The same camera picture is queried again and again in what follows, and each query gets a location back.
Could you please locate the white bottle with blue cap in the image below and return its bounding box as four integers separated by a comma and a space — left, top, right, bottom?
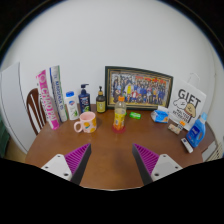
65, 91, 80, 121

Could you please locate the small white rectangular device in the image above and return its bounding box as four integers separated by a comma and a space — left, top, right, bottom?
180, 137, 194, 154

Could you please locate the blue detergent bottle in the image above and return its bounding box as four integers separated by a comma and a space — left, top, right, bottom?
185, 112, 208, 148

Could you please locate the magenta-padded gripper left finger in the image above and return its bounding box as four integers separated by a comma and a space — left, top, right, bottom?
40, 143, 92, 186

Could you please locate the pink mug with orange dots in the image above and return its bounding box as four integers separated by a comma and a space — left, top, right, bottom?
73, 111, 98, 134

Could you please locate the small green packet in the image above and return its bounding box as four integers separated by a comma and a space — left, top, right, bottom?
129, 111, 142, 120

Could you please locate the white paper gift bag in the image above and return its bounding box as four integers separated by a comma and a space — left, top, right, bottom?
167, 72, 208, 132

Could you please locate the small beige snack packet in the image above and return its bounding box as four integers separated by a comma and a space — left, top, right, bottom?
167, 123, 183, 135

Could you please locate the orange-capped drink bottle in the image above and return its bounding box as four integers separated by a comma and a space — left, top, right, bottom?
113, 95, 128, 132

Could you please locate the brown pump bottle yellow label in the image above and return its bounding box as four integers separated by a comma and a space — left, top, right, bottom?
95, 85, 107, 114

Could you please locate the blue and white tissue pack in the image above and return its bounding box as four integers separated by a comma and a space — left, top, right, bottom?
150, 109, 170, 124

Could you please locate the wooden chair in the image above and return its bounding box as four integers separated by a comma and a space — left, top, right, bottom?
26, 87, 48, 136

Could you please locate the white and green tube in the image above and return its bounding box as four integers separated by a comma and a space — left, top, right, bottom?
49, 65, 69, 123

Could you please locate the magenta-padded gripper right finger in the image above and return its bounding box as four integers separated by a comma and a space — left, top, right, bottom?
131, 143, 184, 186

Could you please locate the dark blue pump bottle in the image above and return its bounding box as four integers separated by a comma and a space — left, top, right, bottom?
78, 83, 92, 114

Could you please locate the framed group photograph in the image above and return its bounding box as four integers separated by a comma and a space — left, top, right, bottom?
104, 65, 174, 111

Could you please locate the pink and white tube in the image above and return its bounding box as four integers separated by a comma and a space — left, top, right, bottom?
35, 69, 61, 131

